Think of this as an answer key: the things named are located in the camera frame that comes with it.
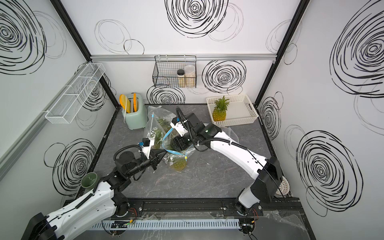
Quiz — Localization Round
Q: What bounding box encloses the pineapple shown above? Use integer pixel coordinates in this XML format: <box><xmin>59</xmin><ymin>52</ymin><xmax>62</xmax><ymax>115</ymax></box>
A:
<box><xmin>167</xmin><ymin>145</ymin><xmax>187</xmax><ymax>172</ymax></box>
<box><xmin>212</xmin><ymin>96</ymin><xmax>230</xmax><ymax>122</ymax></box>

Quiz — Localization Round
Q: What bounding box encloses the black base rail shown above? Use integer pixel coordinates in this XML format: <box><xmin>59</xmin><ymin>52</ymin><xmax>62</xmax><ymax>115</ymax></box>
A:
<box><xmin>59</xmin><ymin>196</ymin><xmax>304</xmax><ymax>217</ymax></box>

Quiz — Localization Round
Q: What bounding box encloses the orange toast slice right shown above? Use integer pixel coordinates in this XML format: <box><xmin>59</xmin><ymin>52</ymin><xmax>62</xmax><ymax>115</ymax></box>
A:
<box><xmin>133</xmin><ymin>93</ymin><xmax>138</xmax><ymax>113</ymax></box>

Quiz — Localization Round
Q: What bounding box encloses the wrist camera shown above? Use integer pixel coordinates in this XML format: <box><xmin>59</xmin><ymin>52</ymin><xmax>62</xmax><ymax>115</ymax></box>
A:
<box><xmin>139</xmin><ymin>138</ymin><xmax>152</xmax><ymax>159</ymax></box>
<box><xmin>170</xmin><ymin>117</ymin><xmax>188</xmax><ymax>137</ymax></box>

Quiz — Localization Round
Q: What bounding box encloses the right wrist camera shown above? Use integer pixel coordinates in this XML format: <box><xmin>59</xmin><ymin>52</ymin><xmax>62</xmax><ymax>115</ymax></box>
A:
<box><xmin>170</xmin><ymin>117</ymin><xmax>188</xmax><ymax>137</ymax></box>

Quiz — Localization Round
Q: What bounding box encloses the mint green toaster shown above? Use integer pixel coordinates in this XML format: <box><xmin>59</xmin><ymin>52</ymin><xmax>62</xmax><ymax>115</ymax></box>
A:
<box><xmin>122</xmin><ymin>93</ymin><xmax>148</xmax><ymax>130</ymax></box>

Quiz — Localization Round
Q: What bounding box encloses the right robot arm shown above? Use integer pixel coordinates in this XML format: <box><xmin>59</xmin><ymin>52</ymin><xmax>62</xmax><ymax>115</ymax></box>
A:
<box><xmin>171</xmin><ymin>107</ymin><xmax>283</xmax><ymax>216</ymax></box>

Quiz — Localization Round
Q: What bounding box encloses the yellow toast slice left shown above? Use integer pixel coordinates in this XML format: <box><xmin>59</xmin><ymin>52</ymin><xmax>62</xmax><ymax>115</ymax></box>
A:
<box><xmin>119</xmin><ymin>94</ymin><xmax>131</xmax><ymax>114</ymax></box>

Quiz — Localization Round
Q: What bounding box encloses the black lid spice jar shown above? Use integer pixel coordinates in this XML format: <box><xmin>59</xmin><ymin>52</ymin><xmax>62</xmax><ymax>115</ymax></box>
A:
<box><xmin>177</xmin><ymin>69</ymin><xmax>186</xmax><ymax>88</ymax></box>

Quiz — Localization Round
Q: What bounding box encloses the white woven ball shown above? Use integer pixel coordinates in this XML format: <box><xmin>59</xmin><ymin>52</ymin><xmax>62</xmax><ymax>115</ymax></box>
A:
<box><xmin>275</xmin><ymin>176</ymin><xmax>290</xmax><ymax>197</ymax></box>

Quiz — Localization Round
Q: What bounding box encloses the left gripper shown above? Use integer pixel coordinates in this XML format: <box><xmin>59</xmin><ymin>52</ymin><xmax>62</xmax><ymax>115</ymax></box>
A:
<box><xmin>126</xmin><ymin>148</ymin><xmax>168</xmax><ymax>179</ymax></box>

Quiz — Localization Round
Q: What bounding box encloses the green cup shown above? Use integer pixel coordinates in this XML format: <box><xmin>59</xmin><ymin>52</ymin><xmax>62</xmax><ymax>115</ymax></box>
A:
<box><xmin>81</xmin><ymin>172</ymin><xmax>99</xmax><ymax>190</ymax></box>

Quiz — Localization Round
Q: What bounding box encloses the white lid jar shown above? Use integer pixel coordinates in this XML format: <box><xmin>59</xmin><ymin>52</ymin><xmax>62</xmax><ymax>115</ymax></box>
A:
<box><xmin>184</xmin><ymin>65</ymin><xmax>196</xmax><ymax>88</ymax></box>

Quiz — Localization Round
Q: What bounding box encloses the grey cable duct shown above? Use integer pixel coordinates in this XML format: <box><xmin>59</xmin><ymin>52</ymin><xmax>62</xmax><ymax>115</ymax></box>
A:
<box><xmin>90</xmin><ymin>219</ymin><xmax>241</xmax><ymax>232</ymax></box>

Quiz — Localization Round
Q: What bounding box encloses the black wire basket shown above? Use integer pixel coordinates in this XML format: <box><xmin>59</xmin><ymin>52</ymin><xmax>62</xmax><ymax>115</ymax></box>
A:
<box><xmin>152</xmin><ymin>55</ymin><xmax>197</xmax><ymax>88</ymax></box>

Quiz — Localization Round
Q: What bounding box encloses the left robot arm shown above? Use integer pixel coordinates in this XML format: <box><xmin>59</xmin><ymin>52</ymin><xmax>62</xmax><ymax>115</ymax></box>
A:
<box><xmin>22</xmin><ymin>145</ymin><xmax>167</xmax><ymax>240</ymax></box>

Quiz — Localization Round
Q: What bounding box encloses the zip-top bag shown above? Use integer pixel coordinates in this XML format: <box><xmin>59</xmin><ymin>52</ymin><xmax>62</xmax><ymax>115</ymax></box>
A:
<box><xmin>147</xmin><ymin>106</ymin><xmax>176</xmax><ymax>133</ymax></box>
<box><xmin>162</xmin><ymin>128</ymin><xmax>196</xmax><ymax>172</ymax></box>
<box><xmin>144</xmin><ymin>114</ymin><xmax>170</xmax><ymax>149</ymax></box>
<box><xmin>221</xmin><ymin>127</ymin><xmax>239</xmax><ymax>143</ymax></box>

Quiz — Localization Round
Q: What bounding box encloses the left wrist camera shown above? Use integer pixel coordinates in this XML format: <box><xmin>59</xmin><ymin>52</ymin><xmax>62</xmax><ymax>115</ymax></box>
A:
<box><xmin>139</xmin><ymin>138</ymin><xmax>152</xmax><ymax>159</ymax></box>

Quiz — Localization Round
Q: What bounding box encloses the white wire shelf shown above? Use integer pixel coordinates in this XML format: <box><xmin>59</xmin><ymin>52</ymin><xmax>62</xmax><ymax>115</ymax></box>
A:
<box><xmin>45</xmin><ymin>63</ymin><xmax>106</xmax><ymax>124</ymax></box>

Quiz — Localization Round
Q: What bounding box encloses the white plastic basket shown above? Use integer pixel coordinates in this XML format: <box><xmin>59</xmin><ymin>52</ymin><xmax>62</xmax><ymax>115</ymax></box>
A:
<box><xmin>206</xmin><ymin>94</ymin><xmax>259</xmax><ymax>127</ymax></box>

